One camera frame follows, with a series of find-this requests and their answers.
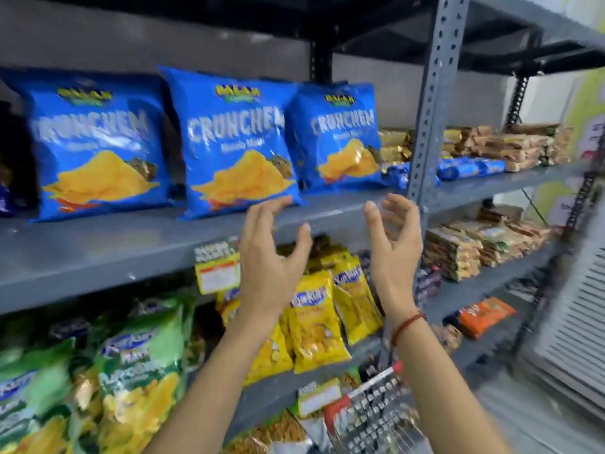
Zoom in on wire shopping basket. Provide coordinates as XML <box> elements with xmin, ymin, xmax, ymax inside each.
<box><xmin>323</xmin><ymin>365</ymin><xmax>428</xmax><ymax>454</ymax></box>

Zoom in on person's right hand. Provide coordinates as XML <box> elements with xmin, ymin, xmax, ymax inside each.
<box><xmin>363</xmin><ymin>193</ymin><xmax>424</xmax><ymax>320</ymax></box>

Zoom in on yellow shelf price label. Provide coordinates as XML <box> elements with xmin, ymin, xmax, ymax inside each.
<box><xmin>194</xmin><ymin>237</ymin><xmax>242</xmax><ymax>295</ymax></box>
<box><xmin>297</xmin><ymin>378</ymin><xmax>342</xmax><ymax>419</ymax></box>

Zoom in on blue biscuit roll pack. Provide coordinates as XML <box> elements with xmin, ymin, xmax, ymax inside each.
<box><xmin>382</xmin><ymin>162</ymin><xmax>413</xmax><ymax>190</ymax></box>
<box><xmin>437</xmin><ymin>157</ymin><xmax>506</xmax><ymax>181</ymax></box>

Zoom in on green snack packet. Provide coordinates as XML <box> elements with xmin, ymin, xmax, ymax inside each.
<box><xmin>94</xmin><ymin>306</ymin><xmax>186</xmax><ymax>454</ymax></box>
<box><xmin>127</xmin><ymin>287</ymin><xmax>195</xmax><ymax>329</ymax></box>
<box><xmin>0</xmin><ymin>339</ymin><xmax>77</xmax><ymax>454</ymax></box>

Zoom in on person's left forearm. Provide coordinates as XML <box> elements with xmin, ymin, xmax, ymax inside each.
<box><xmin>143</xmin><ymin>302</ymin><xmax>286</xmax><ymax>454</ymax></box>

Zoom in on red thread bracelet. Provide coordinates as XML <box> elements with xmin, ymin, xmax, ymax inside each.
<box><xmin>390</xmin><ymin>311</ymin><xmax>427</xmax><ymax>348</ymax></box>

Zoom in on person's left hand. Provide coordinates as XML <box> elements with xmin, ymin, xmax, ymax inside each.
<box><xmin>238</xmin><ymin>195</ymin><xmax>313</xmax><ymax>322</ymax></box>

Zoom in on white louvred panel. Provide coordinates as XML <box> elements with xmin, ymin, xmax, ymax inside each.
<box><xmin>533</xmin><ymin>229</ymin><xmax>605</xmax><ymax>413</ymax></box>

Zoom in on stack of brown wafer packets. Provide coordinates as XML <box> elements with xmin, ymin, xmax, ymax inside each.
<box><xmin>461</xmin><ymin>123</ymin><xmax>575</xmax><ymax>173</ymax></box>

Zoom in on clear packet of orange snacks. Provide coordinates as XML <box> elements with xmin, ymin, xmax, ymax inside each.
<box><xmin>226</xmin><ymin>410</ymin><xmax>314</xmax><ymax>454</ymax></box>

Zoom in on person's right forearm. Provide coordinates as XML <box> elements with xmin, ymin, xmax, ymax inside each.
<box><xmin>389</xmin><ymin>311</ymin><xmax>514</xmax><ymax>454</ymax></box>

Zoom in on stack of beige noodle packets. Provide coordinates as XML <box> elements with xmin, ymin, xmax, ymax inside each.
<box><xmin>422</xmin><ymin>218</ymin><xmax>553</xmax><ymax>282</ymax></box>

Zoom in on dark chocolate packets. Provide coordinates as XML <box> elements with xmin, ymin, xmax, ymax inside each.
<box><xmin>415</xmin><ymin>266</ymin><xmax>443</xmax><ymax>309</ymax></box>

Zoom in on yellow snack packet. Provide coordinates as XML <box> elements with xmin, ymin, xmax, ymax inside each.
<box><xmin>331</xmin><ymin>256</ymin><xmax>384</xmax><ymax>346</ymax></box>
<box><xmin>287</xmin><ymin>271</ymin><xmax>352</xmax><ymax>374</ymax></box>
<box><xmin>243</xmin><ymin>320</ymin><xmax>294</xmax><ymax>386</ymax></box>
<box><xmin>216</xmin><ymin>287</ymin><xmax>242</xmax><ymax>328</ymax></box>

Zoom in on grey metal shelf rack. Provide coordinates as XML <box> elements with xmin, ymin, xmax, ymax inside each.
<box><xmin>0</xmin><ymin>0</ymin><xmax>470</xmax><ymax>447</ymax></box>
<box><xmin>416</xmin><ymin>0</ymin><xmax>605</xmax><ymax>374</ymax></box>

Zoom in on orange snack packet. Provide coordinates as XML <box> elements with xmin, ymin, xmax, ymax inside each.
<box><xmin>443</xmin><ymin>297</ymin><xmax>519</xmax><ymax>340</ymax></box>

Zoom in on stack of gold packets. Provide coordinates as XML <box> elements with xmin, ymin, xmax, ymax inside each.
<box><xmin>378</xmin><ymin>129</ymin><xmax>463</xmax><ymax>167</ymax></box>

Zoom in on dark blue packet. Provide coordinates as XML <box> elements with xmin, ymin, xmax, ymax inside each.
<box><xmin>0</xmin><ymin>156</ymin><xmax>16</xmax><ymax>218</ymax></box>

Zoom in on blue chips bag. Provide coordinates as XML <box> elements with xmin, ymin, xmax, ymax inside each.
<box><xmin>2</xmin><ymin>68</ymin><xmax>172</xmax><ymax>223</ymax></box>
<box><xmin>285</xmin><ymin>81</ymin><xmax>384</xmax><ymax>192</ymax></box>
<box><xmin>159</xmin><ymin>66</ymin><xmax>305</xmax><ymax>221</ymax></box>

